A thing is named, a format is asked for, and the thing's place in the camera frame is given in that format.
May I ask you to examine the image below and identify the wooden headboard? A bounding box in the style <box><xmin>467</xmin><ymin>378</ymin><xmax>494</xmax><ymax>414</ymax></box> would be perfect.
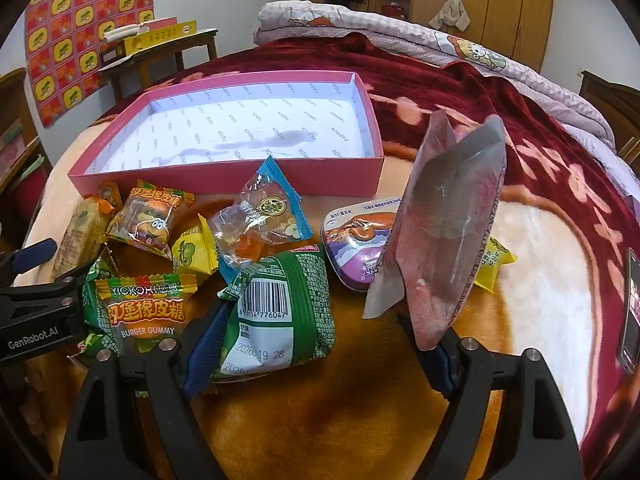
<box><xmin>579</xmin><ymin>70</ymin><xmax>640</xmax><ymax>173</ymax></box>

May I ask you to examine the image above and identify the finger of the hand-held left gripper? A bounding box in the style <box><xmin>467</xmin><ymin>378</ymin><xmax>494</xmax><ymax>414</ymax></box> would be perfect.
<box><xmin>49</xmin><ymin>257</ymin><xmax>103</xmax><ymax>292</ymax></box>
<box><xmin>0</xmin><ymin>238</ymin><xmax>59</xmax><ymax>281</ymax></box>

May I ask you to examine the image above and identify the green pea snack packet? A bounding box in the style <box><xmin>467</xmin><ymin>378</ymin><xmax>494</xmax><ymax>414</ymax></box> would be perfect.
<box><xmin>66</xmin><ymin>244</ymin><xmax>122</xmax><ymax>367</ymax></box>

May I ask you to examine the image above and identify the dark wooden table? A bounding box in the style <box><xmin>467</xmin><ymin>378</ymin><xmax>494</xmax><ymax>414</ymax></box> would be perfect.
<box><xmin>97</xmin><ymin>27</ymin><xmax>219</xmax><ymax>103</ymax></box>

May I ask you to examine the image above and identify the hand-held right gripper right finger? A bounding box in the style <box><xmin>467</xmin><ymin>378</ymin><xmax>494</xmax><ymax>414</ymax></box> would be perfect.
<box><xmin>397</xmin><ymin>312</ymin><xmax>583</xmax><ymax>480</ymax></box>

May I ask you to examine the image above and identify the orange biscuit packet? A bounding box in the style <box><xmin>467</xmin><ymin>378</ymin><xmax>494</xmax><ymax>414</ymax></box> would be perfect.
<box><xmin>50</xmin><ymin>180</ymin><xmax>124</xmax><ymax>282</ymax></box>

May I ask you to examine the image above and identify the pink cardboard box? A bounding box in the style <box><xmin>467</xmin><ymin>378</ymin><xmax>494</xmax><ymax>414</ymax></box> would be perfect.
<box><xmin>67</xmin><ymin>71</ymin><xmax>386</xmax><ymax>198</ymax></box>

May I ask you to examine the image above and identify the yellow cardboard box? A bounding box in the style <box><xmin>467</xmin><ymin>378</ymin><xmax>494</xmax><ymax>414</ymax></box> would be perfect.
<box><xmin>117</xmin><ymin>17</ymin><xmax>198</xmax><ymax>58</ymax></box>

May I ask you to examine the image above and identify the white rolled item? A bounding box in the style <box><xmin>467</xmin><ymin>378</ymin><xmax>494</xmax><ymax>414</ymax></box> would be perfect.
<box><xmin>102</xmin><ymin>24</ymin><xmax>151</xmax><ymax>43</ymax></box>

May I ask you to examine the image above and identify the clear blue-edged jelly packet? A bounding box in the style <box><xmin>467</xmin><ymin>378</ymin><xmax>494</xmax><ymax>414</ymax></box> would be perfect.
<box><xmin>206</xmin><ymin>155</ymin><xmax>306</xmax><ymax>286</ymax></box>

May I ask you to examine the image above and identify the pink translucent snack packet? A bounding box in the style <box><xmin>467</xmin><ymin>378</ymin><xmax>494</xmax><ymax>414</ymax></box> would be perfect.
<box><xmin>362</xmin><ymin>110</ymin><xmax>508</xmax><ymax>352</ymax></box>

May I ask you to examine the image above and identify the burger gummy packet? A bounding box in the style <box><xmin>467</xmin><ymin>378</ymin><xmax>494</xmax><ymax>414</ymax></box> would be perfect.
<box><xmin>94</xmin><ymin>271</ymin><xmax>199</xmax><ymax>357</ymax></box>
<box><xmin>104</xmin><ymin>186</ymin><xmax>196</xmax><ymax>261</ymax></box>

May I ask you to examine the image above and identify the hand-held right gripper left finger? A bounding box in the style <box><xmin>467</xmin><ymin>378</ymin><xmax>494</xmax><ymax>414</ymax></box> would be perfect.
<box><xmin>59</xmin><ymin>304</ymin><xmax>236</xmax><ymax>480</ymax></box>

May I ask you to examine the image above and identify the yellow candy packet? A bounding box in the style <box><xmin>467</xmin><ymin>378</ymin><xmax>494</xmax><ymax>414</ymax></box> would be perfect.
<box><xmin>472</xmin><ymin>235</ymin><xmax>519</xmax><ymax>294</ymax></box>
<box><xmin>171</xmin><ymin>214</ymin><xmax>219</xmax><ymax>277</ymax></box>

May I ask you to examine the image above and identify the folded pink cartoon quilt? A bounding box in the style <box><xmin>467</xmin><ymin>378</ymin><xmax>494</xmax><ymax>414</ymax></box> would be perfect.
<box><xmin>252</xmin><ymin>0</ymin><xmax>617</xmax><ymax>148</ymax></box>

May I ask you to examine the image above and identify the hanging beige cloth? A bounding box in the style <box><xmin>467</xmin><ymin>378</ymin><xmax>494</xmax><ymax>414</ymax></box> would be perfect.
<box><xmin>429</xmin><ymin>0</ymin><xmax>472</xmax><ymax>32</ymax></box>

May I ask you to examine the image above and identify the purple candy tin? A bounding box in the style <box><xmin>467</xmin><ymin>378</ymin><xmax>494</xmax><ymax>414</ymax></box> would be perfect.
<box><xmin>320</xmin><ymin>197</ymin><xmax>403</xmax><ymax>292</ymax></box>

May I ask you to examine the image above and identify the red and yellow wall poster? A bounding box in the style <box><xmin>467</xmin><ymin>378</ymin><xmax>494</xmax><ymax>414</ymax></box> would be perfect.
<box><xmin>25</xmin><ymin>0</ymin><xmax>157</xmax><ymax>128</ymax></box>

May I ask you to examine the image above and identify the green barcode snack packet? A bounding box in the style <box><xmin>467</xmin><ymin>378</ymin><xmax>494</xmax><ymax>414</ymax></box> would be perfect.
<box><xmin>212</xmin><ymin>246</ymin><xmax>337</xmax><ymax>385</ymax></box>

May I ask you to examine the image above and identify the wooden cabinet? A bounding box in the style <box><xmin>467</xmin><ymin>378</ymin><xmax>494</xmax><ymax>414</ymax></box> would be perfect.
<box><xmin>0</xmin><ymin>67</ymin><xmax>51</xmax><ymax>201</ymax></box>

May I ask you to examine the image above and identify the black smartphone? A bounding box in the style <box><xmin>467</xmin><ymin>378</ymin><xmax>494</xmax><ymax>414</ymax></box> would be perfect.
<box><xmin>616</xmin><ymin>247</ymin><xmax>640</xmax><ymax>372</ymax></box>

